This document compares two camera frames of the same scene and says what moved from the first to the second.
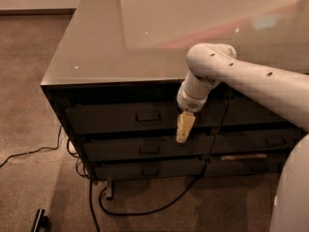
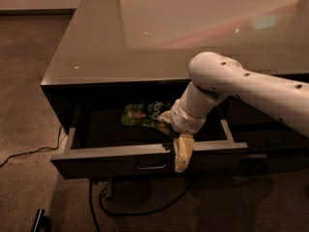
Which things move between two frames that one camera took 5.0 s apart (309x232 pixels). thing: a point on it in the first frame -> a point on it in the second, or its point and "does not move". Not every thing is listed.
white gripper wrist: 190,103 -> 185,120
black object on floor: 41,221 does not move
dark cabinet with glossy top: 116,72 does not move
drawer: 255,140 does not move
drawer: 143,117 -> 97,145
